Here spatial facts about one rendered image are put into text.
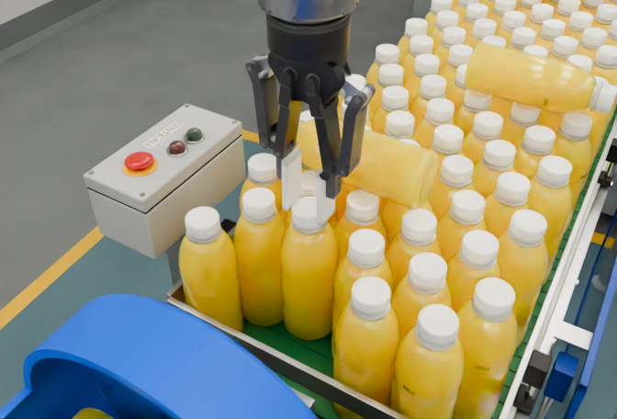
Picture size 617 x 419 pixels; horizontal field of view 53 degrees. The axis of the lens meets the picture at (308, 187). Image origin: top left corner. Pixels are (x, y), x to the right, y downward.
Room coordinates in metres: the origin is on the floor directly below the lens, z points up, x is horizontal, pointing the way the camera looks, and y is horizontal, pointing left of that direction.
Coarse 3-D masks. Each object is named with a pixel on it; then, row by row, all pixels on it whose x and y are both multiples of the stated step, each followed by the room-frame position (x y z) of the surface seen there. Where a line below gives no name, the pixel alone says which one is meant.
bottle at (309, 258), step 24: (288, 240) 0.51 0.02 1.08; (312, 240) 0.51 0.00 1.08; (336, 240) 0.53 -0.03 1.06; (288, 264) 0.50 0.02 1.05; (312, 264) 0.50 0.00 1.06; (336, 264) 0.51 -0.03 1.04; (288, 288) 0.50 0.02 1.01; (312, 288) 0.49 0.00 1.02; (288, 312) 0.51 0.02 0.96; (312, 312) 0.49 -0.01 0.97; (312, 336) 0.49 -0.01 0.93
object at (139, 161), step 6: (132, 156) 0.63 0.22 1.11; (138, 156) 0.63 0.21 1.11; (144, 156) 0.63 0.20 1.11; (150, 156) 0.63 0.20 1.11; (126, 162) 0.62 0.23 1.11; (132, 162) 0.62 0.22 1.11; (138, 162) 0.62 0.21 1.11; (144, 162) 0.62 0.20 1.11; (150, 162) 0.62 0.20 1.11; (132, 168) 0.61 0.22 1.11; (138, 168) 0.61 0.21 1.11; (144, 168) 0.61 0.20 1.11
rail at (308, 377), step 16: (176, 304) 0.50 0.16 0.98; (208, 320) 0.48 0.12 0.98; (240, 336) 0.45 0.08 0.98; (256, 352) 0.44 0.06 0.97; (272, 352) 0.43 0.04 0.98; (272, 368) 0.43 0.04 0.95; (288, 368) 0.42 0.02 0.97; (304, 368) 0.41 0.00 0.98; (304, 384) 0.41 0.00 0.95; (320, 384) 0.40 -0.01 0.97; (336, 384) 0.39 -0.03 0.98; (336, 400) 0.39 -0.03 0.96; (352, 400) 0.38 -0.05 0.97; (368, 400) 0.37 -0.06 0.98; (368, 416) 0.37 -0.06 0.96; (384, 416) 0.36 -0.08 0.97; (400, 416) 0.35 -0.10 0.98
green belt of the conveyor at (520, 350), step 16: (608, 128) 1.02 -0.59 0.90; (592, 176) 0.86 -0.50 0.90; (576, 208) 0.78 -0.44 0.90; (560, 256) 0.66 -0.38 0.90; (544, 288) 0.60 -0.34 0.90; (256, 336) 0.52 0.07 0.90; (272, 336) 0.52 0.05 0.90; (288, 336) 0.52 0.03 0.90; (528, 336) 0.52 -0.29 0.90; (288, 352) 0.49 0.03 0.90; (304, 352) 0.49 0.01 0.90; (320, 352) 0.49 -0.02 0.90; (320, 368) 0.47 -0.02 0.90; (512, 368) 0.47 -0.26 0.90; (288, 384) 0.44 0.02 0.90; (320, 400) 0.42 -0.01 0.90; (320, 416) 0.40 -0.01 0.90; (336, 416) 0.40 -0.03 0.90; (496, 416) 0.40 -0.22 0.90
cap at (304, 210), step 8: (296, 200) 0.54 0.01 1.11; (304, 200) 0.54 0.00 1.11; (312, 200) 0.54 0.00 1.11; (296, 208) 0.53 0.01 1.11; (304, 208) 0.53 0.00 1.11; (312, 208) 0.53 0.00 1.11; (296, 216) 0.52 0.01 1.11; (304, 216) 0.51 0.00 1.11; (312, 216) 0.51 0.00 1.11; (296, 224) 0.52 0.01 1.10; (304, 224) 0.51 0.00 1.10; (312, 224) 0.51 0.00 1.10
